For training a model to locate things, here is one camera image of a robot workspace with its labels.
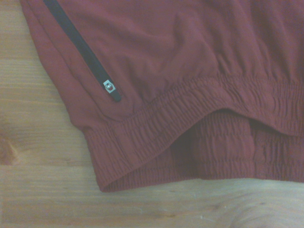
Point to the rust red shorts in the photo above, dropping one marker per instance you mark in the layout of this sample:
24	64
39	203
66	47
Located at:
166	59

